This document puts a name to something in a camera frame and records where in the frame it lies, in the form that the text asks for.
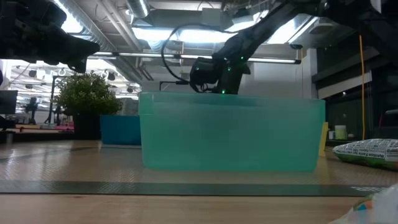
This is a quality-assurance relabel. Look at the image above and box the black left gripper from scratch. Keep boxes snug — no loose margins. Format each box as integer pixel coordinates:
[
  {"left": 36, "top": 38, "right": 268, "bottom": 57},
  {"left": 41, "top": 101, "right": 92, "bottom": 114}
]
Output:
[{"left": 0, "top": 0, "right": 101, "bottom": 74}]

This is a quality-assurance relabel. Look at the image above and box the long LED light strip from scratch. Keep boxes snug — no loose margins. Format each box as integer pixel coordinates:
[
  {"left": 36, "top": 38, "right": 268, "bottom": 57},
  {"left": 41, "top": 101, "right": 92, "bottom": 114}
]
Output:
[{"left": 86, "top": 51, "right": 302, "bottom": 65}]

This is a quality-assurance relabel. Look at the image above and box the bushy green potted plant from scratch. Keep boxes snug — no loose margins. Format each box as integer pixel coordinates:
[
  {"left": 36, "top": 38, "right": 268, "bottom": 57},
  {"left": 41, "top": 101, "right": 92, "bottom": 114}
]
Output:
[{"left": 55, "top": 70, "right": 123, "bottom": 140}]

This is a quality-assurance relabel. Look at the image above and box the translucent teal plastic bin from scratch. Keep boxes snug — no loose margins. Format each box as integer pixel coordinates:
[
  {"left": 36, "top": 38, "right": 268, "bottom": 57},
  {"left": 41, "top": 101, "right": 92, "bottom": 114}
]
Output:
[{"left": 138, "top": 90, "right": 326, "bottom": 172}]

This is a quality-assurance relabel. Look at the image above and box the black computer monitor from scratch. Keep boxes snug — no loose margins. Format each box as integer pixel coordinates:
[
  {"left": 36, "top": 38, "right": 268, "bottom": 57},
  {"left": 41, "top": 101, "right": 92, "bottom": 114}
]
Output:
[{"left": 0, "top": 90, "right": 19, "bottom": 114}]

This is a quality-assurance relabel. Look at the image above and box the dark blue plastic bin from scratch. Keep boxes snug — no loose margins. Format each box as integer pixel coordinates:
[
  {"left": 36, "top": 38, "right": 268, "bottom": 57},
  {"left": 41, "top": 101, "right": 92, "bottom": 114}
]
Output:
[{"left": 99, "top": 114, "right": 142, "bottom": 146}]

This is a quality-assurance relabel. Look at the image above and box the clear mat with black border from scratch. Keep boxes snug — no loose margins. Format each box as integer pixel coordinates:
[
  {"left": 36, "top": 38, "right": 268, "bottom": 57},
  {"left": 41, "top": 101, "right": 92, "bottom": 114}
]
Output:
[{"left": 0, "top": 145, "right": 398, "bottom": 198}]

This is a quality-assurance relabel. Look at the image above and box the pale green cup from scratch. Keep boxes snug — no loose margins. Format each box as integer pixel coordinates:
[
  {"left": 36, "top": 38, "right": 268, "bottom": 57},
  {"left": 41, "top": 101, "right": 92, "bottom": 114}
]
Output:
[{"left": 334, "top": 124, "right": 348, "bottom": 141}]

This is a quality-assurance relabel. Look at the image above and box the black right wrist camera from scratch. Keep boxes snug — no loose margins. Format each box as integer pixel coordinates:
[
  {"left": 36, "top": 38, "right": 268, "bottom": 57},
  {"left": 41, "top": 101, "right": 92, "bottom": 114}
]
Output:
[{"left": 189, "top": 57, "right": 224, "bottom": 93}]

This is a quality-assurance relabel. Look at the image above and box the black looped camera cable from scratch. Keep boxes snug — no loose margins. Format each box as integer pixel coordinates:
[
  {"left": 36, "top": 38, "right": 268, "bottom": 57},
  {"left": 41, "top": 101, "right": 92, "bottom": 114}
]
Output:
[{"left": 160, "top": 23, "right": 237, "bottom": 93}]

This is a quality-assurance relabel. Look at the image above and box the yellow power cable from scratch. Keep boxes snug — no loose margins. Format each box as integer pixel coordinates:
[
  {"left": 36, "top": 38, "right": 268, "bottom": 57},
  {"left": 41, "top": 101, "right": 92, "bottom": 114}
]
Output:
[{"left": 359, "top": 34, "right": 366, "bottom": 141}]

